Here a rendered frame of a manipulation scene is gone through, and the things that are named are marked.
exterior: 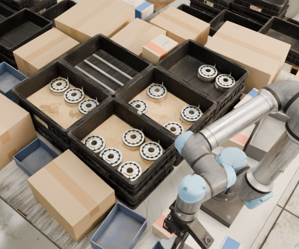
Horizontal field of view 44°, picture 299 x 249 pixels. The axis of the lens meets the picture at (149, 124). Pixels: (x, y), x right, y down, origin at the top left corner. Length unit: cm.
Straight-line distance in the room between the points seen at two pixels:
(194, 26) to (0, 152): 131
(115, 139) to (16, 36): 148
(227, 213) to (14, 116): 105
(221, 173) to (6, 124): 104
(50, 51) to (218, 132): 125
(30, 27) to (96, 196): 178
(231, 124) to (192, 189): 28
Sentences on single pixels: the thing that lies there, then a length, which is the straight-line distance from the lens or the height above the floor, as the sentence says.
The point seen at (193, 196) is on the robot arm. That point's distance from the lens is 107.
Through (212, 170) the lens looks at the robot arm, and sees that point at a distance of 114.
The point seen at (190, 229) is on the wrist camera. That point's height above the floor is 111.
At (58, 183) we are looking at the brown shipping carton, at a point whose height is 86.
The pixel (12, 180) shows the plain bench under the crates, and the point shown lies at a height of 70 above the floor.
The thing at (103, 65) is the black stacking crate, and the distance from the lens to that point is 209.
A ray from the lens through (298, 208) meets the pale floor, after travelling 269.
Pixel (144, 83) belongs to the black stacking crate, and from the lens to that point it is 192.
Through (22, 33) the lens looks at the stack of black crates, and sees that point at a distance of 299.
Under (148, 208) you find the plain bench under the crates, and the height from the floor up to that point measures 70.
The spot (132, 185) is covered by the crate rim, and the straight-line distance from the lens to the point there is 149.
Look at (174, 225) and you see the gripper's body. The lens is 124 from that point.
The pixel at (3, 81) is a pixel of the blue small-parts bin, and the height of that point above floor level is 77.
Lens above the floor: 221
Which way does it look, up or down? 51 degrees down
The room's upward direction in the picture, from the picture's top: 2 degrees clockwise
